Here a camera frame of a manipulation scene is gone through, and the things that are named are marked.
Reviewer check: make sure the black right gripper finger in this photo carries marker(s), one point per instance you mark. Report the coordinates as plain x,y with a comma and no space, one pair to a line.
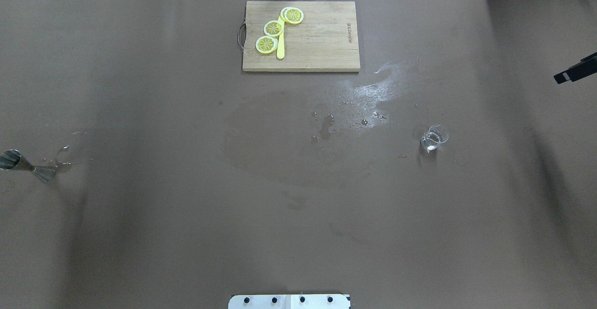
586,67

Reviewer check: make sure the small glass measuring cup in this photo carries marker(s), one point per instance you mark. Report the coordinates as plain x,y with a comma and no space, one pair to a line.
436,136

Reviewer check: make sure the steel double jigger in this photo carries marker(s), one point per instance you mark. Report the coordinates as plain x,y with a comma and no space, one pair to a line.
13,160

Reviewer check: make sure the bamboo cutting board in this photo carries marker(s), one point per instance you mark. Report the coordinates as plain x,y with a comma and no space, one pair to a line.
325,41

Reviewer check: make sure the lemon slice top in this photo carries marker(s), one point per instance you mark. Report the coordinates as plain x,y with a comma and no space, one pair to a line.
292,15

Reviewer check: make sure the lemon slice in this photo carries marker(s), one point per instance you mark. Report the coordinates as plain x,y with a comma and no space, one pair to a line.
292,15
266,44
274,28

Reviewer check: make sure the lemon slice middle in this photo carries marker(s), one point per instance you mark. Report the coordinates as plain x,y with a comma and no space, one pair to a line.
274,28

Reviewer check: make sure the lemon slice bottom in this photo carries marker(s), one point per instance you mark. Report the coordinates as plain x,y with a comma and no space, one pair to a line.
266,44

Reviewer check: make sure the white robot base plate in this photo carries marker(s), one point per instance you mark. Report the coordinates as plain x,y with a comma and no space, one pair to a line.
291,301

